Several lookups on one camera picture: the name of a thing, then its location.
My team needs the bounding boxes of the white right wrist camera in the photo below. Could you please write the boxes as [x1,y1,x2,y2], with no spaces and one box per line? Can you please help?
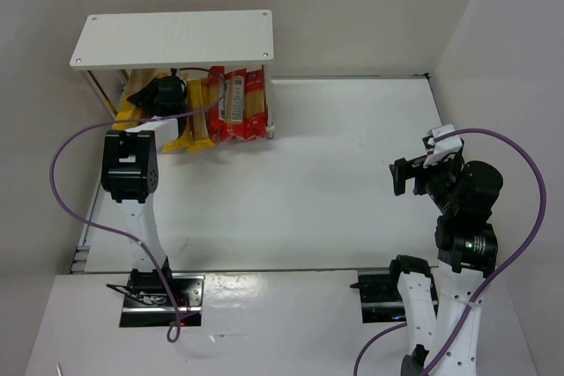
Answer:
[422,124,463,168]

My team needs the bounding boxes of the red spaghetti bag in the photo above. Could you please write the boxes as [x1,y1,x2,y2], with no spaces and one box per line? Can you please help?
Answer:
[243,69,267,142]
[226,69,247,140]
[207,66,226,144]

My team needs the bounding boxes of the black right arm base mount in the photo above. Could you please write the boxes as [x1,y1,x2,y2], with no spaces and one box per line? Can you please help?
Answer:
[350,269,406,324]

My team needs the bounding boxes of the yellow spaghetti bag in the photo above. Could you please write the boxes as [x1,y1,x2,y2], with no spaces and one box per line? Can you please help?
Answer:
[162,71,191,152]
[187,78,214,152]
[111,69,156,130]

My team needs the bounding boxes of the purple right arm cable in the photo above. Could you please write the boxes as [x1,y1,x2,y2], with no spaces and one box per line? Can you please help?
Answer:
[352,128,547,376]

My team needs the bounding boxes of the red spaghetti bag left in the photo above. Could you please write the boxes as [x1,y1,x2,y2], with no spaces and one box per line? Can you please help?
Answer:
[207,66,226,144]

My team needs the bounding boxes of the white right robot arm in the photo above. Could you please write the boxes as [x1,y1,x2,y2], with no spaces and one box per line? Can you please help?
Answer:
[390,153,503,375]

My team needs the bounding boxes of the red spaghetti bag rightmost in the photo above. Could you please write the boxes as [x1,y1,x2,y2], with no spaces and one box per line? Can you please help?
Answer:
[243,69,267,142]

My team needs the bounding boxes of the red spaghetti bag middle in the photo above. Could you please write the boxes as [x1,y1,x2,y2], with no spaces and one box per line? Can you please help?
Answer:
[226,69,247,140]

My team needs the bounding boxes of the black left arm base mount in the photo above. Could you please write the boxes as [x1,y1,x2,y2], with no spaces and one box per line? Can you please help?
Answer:
[106,273,205,328]

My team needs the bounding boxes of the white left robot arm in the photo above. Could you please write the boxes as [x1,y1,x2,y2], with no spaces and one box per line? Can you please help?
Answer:
[101,75,188,304]

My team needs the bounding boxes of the white two-tier shelf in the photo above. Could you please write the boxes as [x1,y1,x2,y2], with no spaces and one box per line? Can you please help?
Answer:
[69,9,277,142]

